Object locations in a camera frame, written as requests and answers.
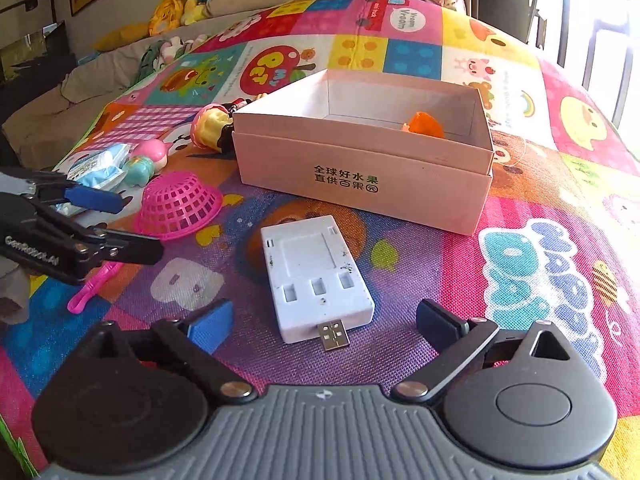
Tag black and red toy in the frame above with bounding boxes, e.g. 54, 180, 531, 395
221, 95, 271, 117

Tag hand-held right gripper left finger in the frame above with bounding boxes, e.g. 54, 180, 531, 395
82, 299, 257, 405

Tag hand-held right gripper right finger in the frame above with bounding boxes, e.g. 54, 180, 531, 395
391, 299, 573, 405

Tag green and pink plush toys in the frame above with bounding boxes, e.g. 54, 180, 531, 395
134, 34, 208, 78

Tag pink plastic basket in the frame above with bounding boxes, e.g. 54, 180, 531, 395
132, 170, 224, 241

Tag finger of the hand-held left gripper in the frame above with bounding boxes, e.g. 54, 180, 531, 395
34, 172, 126, 214
75, 227, 165, 267

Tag blue wet wipes packet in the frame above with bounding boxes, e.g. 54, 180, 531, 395
66, 143, 132, 216

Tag white battery charger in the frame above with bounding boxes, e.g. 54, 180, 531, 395
260, 214, 377, 353

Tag colourful printed play mat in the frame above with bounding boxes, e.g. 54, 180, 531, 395
0, 0, 640, 480

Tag black screen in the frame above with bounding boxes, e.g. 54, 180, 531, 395
0, 21, 69, 83

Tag beige sofa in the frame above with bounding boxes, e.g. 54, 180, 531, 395
0, 0, 361, 171

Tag window railing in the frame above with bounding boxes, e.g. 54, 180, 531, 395
527, 0, 640, 126

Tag yellow plush toy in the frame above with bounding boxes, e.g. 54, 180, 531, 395
148, 0, 195, 37

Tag yellow cushion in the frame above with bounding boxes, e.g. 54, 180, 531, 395
94, 22, 151, 53

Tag yellow dress toy doll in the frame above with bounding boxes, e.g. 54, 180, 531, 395
192, 104, 236, 155

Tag pink cardboard box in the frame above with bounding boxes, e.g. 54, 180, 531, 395
232, 69, 496, 237

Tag pink and mint toy figure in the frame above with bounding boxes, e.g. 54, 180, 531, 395
120, 138, 169, 188

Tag pink plastic clip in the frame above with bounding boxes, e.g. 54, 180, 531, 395
67, 261, 123, 316

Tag orange plastic toy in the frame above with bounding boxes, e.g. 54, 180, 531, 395
404, 110, 446, 140

